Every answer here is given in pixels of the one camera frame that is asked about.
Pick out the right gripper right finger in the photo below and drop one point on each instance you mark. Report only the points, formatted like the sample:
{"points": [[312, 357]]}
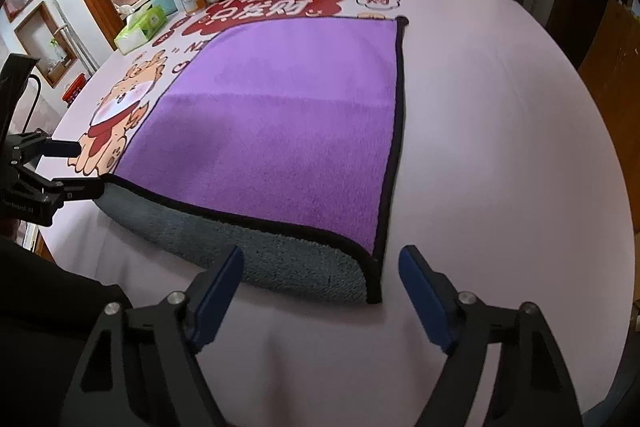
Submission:
{"points": [[532, 385]]}

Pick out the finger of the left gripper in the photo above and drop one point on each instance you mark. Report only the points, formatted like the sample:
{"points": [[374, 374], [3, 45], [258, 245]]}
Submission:
{"points": [[57, 148], [65, 192]]}

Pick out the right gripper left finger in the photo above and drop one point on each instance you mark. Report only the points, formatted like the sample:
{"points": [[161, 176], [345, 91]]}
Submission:
{"points": [[139, 367]]}

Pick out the purple and grey towel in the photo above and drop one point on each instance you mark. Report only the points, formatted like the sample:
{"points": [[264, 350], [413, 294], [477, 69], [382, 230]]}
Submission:
{"points": [[282, 138]]}

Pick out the red object on floor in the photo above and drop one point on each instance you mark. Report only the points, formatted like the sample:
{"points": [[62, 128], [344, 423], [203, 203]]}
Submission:
{"points": [[74, 88]]}

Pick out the green tissue pack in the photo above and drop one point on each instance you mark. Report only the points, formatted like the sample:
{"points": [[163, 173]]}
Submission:
{"points": [[140, 29]]}

